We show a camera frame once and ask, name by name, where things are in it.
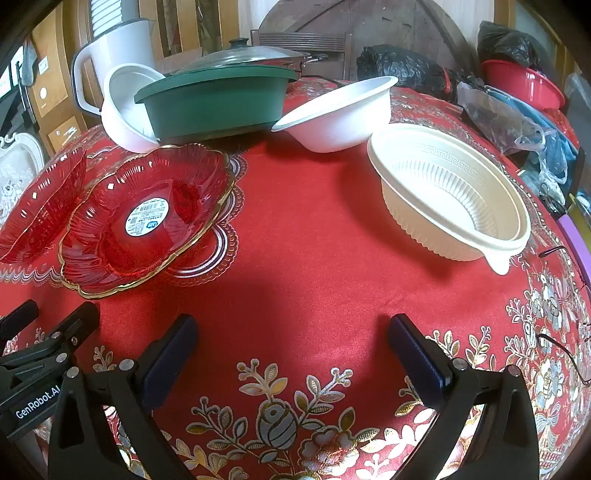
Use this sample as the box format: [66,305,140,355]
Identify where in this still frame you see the purple box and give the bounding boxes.
[556,215,591,273]

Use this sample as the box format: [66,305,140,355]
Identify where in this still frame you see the red glass plate with sticker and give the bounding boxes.
[58,143,236,298]

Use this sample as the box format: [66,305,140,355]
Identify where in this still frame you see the white round plate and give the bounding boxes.
[100,64,167,154]

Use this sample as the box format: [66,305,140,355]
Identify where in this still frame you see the blue plastic bag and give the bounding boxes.
[489,88,580,185]

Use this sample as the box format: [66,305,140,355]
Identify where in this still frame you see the black plastic bag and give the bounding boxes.
[356,45,458,100]
[478,21,541,70]

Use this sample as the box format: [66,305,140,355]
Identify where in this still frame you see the clear plastic bag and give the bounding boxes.
[457,82,555,155]

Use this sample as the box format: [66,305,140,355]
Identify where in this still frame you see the white ornate chair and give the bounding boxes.
[0,131,47,222]

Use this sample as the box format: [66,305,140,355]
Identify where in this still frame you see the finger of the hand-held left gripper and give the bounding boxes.
[0,300,40,344]
[0,301,101,384]

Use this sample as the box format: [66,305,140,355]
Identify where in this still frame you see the round wooden tabletop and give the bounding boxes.
[256,0,476,81]

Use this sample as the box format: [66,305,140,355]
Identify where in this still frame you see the steel pot with glass lid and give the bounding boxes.
[175,38,303,75]

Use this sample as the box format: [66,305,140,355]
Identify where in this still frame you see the red plastic basin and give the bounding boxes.
[481,60,566,112]

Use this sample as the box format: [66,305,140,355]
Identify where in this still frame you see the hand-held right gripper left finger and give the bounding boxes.
[47,314,199,480]

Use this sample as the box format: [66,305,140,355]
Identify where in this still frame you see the green plastic bowl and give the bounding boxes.
[134,65,300,145]

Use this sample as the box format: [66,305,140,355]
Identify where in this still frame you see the cardboard box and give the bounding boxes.
[28,0,93,155]

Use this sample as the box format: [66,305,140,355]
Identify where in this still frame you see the cream ribbed plastic bowl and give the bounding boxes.
[367,124,533,276]

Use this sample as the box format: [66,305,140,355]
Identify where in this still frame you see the white electric kettle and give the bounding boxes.
[71,17,160,116]

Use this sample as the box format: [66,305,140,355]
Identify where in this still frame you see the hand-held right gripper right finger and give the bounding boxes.
[388,314,541,480]

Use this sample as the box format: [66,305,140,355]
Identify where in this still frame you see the white slatted panel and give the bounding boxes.
[90,0,112,37]

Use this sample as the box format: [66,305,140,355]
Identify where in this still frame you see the red floral tablecloth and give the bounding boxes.
[0,76,591,480]

